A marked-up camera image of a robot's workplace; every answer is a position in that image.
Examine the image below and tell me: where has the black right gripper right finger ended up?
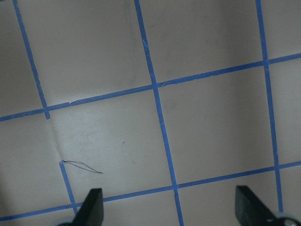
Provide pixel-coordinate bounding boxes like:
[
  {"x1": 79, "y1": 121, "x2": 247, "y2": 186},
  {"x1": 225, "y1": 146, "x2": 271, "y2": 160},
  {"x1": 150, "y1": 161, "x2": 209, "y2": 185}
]
[{"x1": 236, "y1": 186, "x2": 282, "y2": 226}]

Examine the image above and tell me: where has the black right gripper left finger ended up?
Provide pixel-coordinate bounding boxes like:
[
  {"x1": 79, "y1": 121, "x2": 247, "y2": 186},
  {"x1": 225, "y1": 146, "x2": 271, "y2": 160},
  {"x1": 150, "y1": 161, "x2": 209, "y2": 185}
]
[{"x1": 70, "y1": 188, "x2": 104, "y2": 226}]

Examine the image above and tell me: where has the loose thin thread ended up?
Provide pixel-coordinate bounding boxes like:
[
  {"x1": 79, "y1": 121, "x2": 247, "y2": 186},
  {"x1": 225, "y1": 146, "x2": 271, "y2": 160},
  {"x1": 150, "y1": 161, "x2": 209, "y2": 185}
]
[{"x1": 62, "y1": 160, "x2": 103, "y2": 174}]

